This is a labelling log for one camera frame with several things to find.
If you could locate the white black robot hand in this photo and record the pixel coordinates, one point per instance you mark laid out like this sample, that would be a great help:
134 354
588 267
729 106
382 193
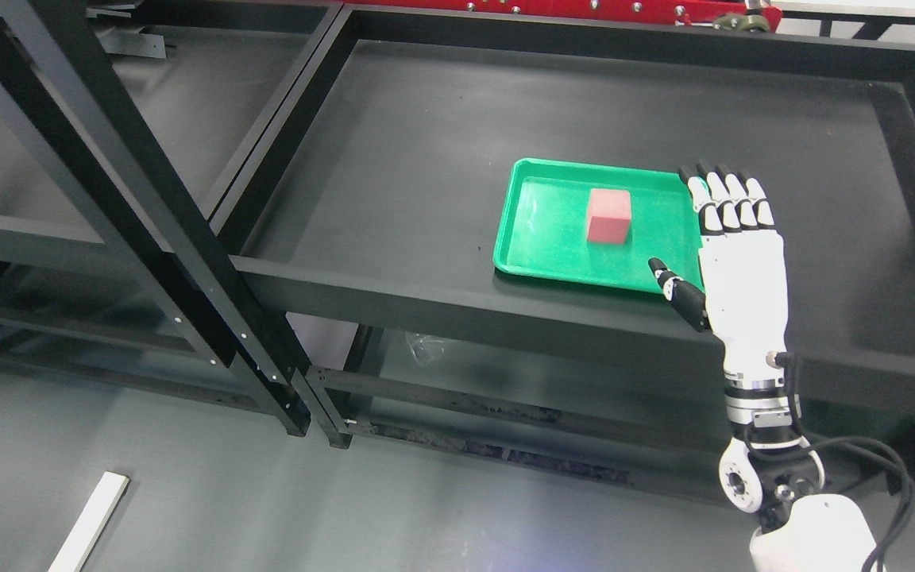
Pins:
743 299

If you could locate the pink foam block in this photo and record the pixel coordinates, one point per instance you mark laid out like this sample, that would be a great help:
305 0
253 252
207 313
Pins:
609 216

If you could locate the white robot forearm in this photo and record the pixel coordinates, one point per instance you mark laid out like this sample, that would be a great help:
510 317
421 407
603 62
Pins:
768 470

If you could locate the green plastic tray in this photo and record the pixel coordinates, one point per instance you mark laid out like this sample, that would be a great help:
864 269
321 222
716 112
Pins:
542 230

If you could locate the black metal shelf right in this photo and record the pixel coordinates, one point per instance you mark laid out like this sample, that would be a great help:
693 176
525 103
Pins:
506 180

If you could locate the black metal shelf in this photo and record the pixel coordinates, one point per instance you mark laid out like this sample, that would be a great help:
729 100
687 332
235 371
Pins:
64 101
506 180

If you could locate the black metal shelf left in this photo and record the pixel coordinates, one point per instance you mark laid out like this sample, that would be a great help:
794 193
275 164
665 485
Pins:
64 101

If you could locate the clear plastic bag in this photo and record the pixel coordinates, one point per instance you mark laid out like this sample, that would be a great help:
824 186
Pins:
425 348

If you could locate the white desk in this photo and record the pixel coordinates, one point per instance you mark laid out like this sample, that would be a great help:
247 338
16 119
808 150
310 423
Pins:
96 514

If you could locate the red conveyor frame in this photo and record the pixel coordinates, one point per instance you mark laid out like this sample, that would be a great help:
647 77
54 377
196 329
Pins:
661 12

